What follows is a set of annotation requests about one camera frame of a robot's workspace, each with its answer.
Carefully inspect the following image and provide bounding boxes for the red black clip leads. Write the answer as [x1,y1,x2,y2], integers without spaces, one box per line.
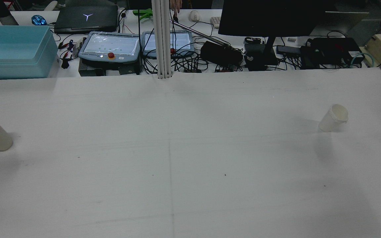
[58,40,78,69]

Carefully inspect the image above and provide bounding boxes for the teal cable loop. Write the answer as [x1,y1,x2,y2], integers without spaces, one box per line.
[351,53,375,68]

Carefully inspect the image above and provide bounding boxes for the white plastic cup ridged rim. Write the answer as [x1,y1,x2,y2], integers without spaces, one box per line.
[318,104,349,133]

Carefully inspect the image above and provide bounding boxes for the black controller box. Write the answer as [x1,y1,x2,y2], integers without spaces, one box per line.
[78,61,142,77]

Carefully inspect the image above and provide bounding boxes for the dark grey flat device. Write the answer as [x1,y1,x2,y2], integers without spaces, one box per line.
[276,46,302,55]

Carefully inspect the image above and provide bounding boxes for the white aluminium frame post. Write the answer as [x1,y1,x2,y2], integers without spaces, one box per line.
[151,0,173,79]

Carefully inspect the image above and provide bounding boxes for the large black electronics box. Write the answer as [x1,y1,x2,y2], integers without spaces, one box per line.
[305,37,365,68]

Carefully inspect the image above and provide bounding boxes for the small black box device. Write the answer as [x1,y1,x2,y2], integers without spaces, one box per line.
[244,43,268,71]

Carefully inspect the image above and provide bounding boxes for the black computer monitor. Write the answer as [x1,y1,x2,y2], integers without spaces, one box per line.
[218,0,326,66]

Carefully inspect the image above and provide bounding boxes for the light blue plastic bin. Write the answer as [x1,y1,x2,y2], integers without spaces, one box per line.
[0,25,59,80]

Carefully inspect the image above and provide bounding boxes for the thin metal rod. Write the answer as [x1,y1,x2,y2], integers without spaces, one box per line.
[170,20,248,55]

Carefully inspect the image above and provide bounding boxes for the black power brick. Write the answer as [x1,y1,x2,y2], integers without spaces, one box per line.
[200,41,244,66]

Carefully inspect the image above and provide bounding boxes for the black curved cable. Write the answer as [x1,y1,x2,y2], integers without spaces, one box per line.
[326,30,347,39]

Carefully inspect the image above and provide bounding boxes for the green plastic clamp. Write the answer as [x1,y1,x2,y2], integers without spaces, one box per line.
[133,9,153,21]

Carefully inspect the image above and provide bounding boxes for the grey teach pendant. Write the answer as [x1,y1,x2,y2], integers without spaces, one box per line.
[141,30,195,59]
[78,31,141,64]

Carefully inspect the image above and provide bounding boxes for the black laptop glowing logo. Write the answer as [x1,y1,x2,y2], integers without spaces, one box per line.
[54,4,119,34]

